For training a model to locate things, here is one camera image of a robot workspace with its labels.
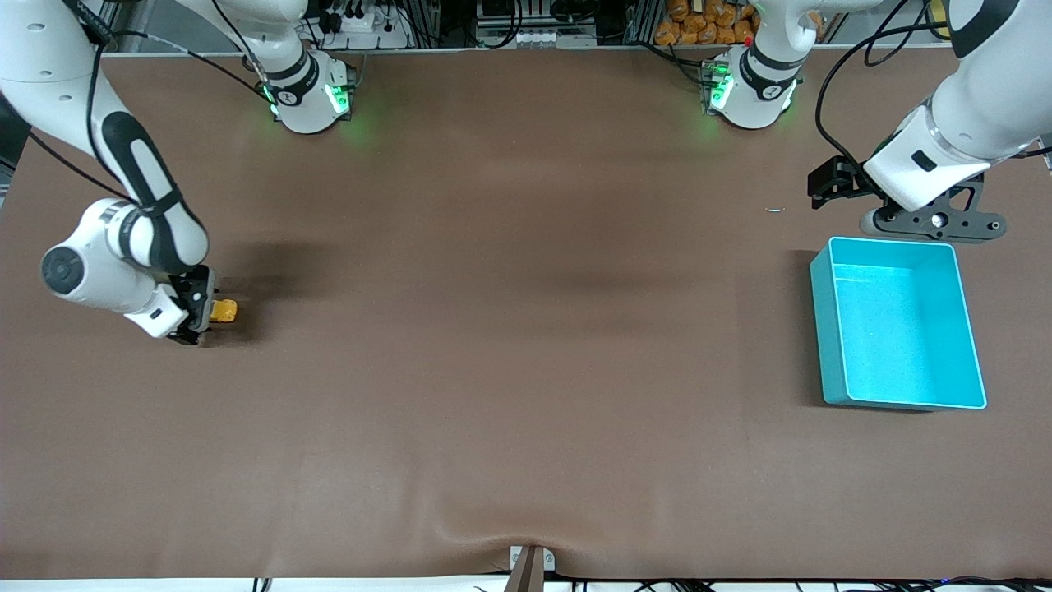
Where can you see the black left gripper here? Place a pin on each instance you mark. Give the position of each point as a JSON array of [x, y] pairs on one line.
[[848, 182]]

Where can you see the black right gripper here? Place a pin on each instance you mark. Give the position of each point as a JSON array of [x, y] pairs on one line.
[[195, 293]]

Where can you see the yellow beetle toy car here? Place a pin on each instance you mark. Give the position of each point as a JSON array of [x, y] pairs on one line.
[[223, 311]]

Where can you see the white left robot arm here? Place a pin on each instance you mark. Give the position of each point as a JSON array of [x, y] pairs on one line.
[[962, 115]]

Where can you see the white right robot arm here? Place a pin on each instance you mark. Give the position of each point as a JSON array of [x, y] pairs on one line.
[[140, 222]]

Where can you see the turquoise plastic bin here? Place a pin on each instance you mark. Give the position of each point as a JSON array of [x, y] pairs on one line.
[[904, 345]]

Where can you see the orange snack bags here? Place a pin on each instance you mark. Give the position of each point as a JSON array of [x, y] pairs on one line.
[[707, 25]]

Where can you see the white power strip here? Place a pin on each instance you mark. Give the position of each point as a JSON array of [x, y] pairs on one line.
[[362, 29]]

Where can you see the brown table mat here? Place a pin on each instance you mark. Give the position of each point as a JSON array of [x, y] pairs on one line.
[[526, 411]]

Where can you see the white electronics box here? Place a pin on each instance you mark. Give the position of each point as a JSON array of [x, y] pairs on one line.
[[534, 37]]

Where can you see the metal table clamp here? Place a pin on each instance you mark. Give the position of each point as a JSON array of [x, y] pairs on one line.
[[530, 567]]

